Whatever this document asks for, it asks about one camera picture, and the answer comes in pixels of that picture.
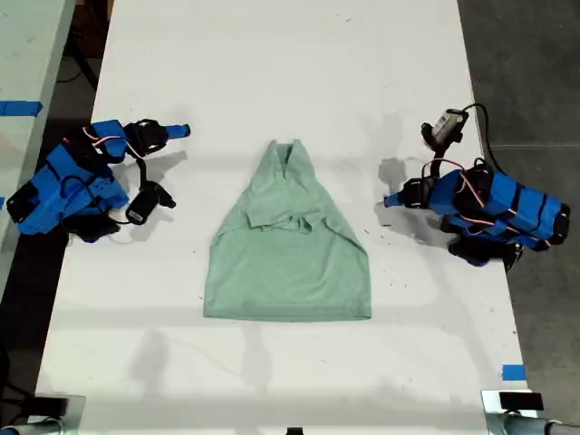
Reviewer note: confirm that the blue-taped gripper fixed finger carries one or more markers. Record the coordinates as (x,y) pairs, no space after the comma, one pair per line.
(399,196)
(179,128)

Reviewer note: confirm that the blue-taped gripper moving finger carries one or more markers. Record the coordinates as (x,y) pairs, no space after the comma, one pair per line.
(177,134)
(399,204)

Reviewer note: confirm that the pale green T-shirt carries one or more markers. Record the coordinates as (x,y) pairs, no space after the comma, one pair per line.
(285,272)

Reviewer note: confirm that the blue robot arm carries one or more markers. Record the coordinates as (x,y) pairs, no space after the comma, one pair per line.
(530,208)
(68,181)

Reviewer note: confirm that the brown box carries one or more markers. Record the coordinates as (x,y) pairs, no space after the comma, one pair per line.
(93,27)

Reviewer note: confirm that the long blue tape strip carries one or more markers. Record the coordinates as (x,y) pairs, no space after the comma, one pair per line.
(20,109)

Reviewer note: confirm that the pale side table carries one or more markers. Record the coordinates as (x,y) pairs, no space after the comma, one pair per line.
(22,54)

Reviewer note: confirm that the short blue tape strip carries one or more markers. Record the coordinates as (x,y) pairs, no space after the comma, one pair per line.
(514,372)

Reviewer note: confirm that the metal table clamp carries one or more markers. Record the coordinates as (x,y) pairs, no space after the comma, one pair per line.
(491,405)
(72,410)

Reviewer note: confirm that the small black block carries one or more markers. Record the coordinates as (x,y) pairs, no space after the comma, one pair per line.
(294,431)

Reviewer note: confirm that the black camera stalk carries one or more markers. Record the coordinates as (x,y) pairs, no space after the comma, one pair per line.
(144,172)
(436,167)

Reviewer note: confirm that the black camera box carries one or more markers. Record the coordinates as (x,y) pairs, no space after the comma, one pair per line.
(142,204)

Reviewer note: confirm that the grey camera box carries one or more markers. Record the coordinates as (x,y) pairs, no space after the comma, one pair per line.
(448,123)

